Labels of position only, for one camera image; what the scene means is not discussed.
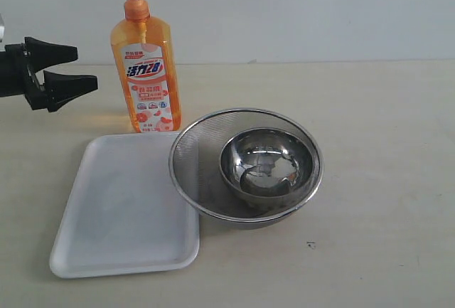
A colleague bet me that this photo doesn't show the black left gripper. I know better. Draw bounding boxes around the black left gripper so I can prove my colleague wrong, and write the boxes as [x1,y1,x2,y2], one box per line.
[0,37,98,112]

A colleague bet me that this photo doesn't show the orange dish soap pump bottle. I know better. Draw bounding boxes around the orange dish soap pump bottle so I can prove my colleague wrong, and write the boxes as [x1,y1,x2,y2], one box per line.
[110,0,181,133]

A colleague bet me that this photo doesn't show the small stainless steel bowl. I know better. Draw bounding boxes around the small stainless steel bowl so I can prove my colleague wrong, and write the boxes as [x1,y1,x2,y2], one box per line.
[219,127,320,211]

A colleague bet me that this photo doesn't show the white foam tray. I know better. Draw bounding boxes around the white foam tray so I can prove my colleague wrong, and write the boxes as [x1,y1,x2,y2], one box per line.
[49,132,200,279]

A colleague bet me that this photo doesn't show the steel mesh strainer basket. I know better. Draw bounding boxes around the steel mesh strainer basket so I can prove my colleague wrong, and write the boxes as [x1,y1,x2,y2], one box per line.
[168,108,323,230]

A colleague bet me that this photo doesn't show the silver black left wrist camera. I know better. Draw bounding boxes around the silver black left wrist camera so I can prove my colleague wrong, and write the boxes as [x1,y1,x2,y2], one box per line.
[0,15,5,52]

